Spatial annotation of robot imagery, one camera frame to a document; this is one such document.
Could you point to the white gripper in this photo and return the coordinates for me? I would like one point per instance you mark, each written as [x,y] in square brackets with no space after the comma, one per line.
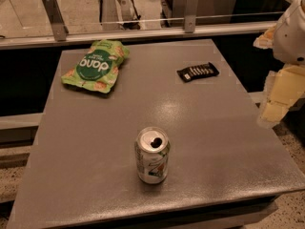
[291,37]

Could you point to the green rice chip bag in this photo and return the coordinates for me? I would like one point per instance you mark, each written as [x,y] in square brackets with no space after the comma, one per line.
[98,70]

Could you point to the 7up soda can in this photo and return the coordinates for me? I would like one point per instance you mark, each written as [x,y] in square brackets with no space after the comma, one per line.
[152,148]

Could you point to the black snack bar wrapper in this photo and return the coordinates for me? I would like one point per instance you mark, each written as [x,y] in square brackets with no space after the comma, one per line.
[197,72]

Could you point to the right metal rail bracket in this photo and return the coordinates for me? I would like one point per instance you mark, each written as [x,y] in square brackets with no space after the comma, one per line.
[190,15]

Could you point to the metal rail bracket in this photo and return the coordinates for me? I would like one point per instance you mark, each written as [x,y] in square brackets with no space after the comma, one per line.
[58,26]
[190,15]

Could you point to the left metal rail bracket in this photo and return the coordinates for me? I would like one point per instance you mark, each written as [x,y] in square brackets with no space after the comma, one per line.
[58,26]

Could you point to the horizontal metal rail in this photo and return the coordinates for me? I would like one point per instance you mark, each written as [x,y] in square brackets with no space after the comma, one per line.
[133,35]

